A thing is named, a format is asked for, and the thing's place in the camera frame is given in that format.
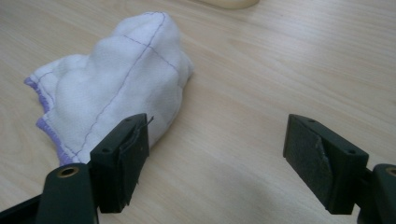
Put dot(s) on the white plastic rack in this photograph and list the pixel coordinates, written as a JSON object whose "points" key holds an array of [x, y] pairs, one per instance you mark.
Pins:
{"points": [[230, 3]]}

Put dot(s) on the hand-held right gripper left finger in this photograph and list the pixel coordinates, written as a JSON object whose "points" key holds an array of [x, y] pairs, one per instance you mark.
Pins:
{"points": [[124, 168]]}

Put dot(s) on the white cloth with purple stitching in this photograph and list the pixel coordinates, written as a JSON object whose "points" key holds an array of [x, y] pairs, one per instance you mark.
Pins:
{"points": [[124, 77]]}

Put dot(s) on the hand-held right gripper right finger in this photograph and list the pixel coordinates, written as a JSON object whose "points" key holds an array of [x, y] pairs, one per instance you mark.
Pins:
{"points": [[330, 168]]}

